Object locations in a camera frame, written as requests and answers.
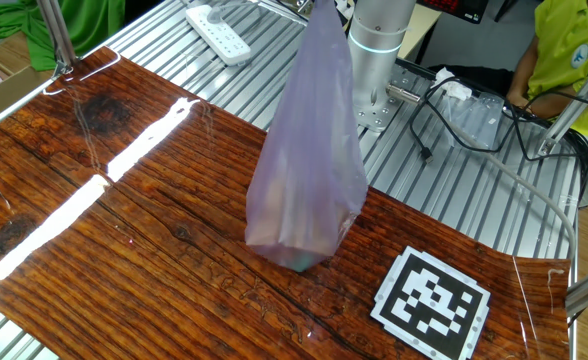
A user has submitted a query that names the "purple translucent plastic bag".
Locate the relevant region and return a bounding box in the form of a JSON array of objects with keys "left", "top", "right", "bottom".
[{"left": 244, "top": 0, "right": 370, "bottom": 274}]

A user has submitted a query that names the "black white fiducial marker board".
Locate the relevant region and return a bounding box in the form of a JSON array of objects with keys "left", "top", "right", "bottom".
[{"left": 369, "top": 244, "right": 492, "bottom": 360}]

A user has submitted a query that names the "wood grain table mat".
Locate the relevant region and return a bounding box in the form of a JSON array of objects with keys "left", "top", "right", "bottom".
[{"left": 0, "top": 45, "right": 573, "bottom": 360}]

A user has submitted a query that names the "aluminium frame rail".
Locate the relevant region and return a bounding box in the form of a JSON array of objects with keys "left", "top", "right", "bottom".
[{"left": 0, "top": 69, "right": 70, "bottom": 142}]

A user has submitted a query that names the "white crumpled paper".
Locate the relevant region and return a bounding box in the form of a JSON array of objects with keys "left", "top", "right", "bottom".
[{"left": 429, "top": 67, "right": 474, "bottom": 101}]

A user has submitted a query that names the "beige table board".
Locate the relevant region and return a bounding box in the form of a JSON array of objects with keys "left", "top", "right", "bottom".
[{"left": 397, "top": 3, "right": 443, "bottom": 62}]

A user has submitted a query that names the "black cable bundle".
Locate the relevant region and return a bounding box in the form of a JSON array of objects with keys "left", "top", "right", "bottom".
[{"left": 498, "top": 88, "right": 588, "bottom": 201}]

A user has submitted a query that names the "large green cloth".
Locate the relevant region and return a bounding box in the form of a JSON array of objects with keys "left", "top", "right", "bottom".
[{"left": 0, "top": 0, "right": 127, "bottom": 72}]

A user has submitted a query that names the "black device with red digits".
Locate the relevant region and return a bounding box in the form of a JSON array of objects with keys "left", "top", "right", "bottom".
[{"left": 417, "top": 0, "right": 490, "bottom": 25}]

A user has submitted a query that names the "black USB cable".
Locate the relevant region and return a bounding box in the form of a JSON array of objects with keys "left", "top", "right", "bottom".
[{"left": 407, "top": 74, "right": 530, "bottom": 166}]

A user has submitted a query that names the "person in yellow shirt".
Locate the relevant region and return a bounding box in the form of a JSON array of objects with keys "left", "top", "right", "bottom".
[{"left": 426, "top": 0, "right": 588, "bottom": 150}]

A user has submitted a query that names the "clear plastic bag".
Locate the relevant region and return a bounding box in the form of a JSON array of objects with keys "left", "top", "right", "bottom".
[{"left": 436, "top": 92, "right": 506, "bottom": 151}]

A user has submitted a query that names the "grey cable with metal plug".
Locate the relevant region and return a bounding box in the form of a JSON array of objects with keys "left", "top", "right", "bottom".
[{"left": 386, "top": 82, "right": 579, "bottom": 261}]

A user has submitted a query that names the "white power strip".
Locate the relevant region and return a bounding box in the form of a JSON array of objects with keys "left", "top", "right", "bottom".
[{"left": 184, "top": 3, "right": 253, "bottom": 67}]

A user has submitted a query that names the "open cardboard box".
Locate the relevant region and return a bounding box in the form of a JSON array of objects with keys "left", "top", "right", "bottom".
[{"left": 0, "top": 47, "right": 58, "bottom": 132}]

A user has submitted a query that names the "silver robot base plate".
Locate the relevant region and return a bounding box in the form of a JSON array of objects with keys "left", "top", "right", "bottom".
[{"left": 354, "top": 58, "right": 428, "bottom": 134}]

